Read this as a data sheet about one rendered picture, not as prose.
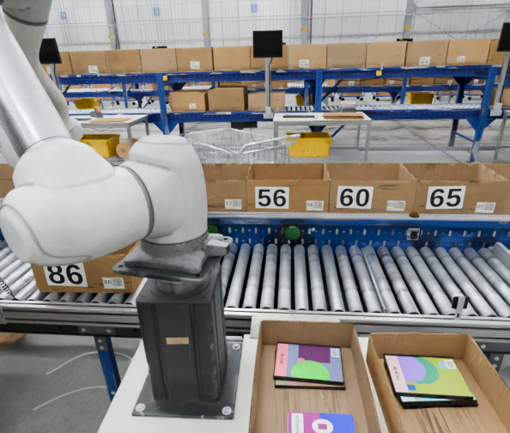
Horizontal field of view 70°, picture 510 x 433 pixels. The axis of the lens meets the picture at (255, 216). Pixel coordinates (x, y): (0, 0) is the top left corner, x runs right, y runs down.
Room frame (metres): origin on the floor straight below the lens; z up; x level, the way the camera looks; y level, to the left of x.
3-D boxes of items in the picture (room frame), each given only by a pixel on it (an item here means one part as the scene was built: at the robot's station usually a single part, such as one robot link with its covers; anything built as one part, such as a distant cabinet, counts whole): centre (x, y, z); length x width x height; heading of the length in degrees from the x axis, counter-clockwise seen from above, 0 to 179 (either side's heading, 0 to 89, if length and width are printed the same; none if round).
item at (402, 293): (1.28, -0.57, 0.72); 0.52 x 0.05 x 0.05; 174
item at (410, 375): (0.72, -0.44, 0.79); 0.19 x 0.14 x 0.02; 84
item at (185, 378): (0.78, 0.19, 0.91); 0.26 x 0.26 x 0.33; 86
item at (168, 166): (0.77, 0.19, 1.33); 0.18 x 0.16 x 0.22; 140
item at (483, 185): (1.70, -0.95, 0.96); 0.39 x 0.29 x 0.17; 84
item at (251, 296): (1.34, 0.01, 0.72); 0.52 x 0.05 x 0.05; 174
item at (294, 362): (0.80, -0.14, 0.78); 0.19 x 0.14 x 0.02; 81
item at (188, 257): (0.77, 0.17, 1.19); 0.22 x 0.18 x 0.06; 75
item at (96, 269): (1.35, 0.66, 0.83); 0.39 x 0.29 x 0.17; 86
